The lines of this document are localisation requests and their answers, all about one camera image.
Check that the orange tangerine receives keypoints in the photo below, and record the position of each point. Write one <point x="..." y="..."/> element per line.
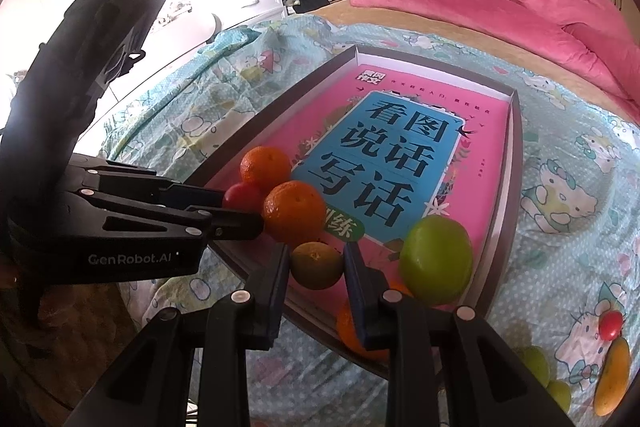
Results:
<point x="265" y="167"/>
<point x="347" y="337"/>
<point x="295" y="212"/>

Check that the small greenish tangerine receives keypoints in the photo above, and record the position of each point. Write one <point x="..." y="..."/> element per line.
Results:
<point x="316" y="266"/>

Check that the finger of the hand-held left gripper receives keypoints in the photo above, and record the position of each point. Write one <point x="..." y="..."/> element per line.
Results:
<point x="195" y="196"/>
<point x="235" y="229"/>

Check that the grey cardboard box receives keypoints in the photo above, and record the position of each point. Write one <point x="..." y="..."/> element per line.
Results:
<point x="240" y="147"/>

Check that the yellow mango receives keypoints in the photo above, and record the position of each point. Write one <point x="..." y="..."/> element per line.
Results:
<point x="612" y="379"/>

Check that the red cherry tomato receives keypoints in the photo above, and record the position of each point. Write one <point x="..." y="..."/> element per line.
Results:
<point x="611" y="325"/>
<point x="242" y="198"/>

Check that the bed with beige sheet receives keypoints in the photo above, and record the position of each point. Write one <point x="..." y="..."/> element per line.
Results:
<point x="450" y="27"/>

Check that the pink book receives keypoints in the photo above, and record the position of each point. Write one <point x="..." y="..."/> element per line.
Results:
<point x="475" y="142"/>

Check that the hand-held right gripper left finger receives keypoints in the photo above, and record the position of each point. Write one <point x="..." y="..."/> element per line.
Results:
<point x="276" y="307"/>

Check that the white desk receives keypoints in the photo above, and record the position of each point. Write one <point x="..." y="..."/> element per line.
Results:
<point x="190" y="27"/>

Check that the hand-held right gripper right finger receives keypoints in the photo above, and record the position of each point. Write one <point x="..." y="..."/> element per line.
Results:
<point x="362" y="307"/>

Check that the green jujube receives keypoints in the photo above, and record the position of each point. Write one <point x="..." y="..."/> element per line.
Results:
<point x="535" y="364"/>
<point x="436" y="259"/>
<point x="559" y="396"/>

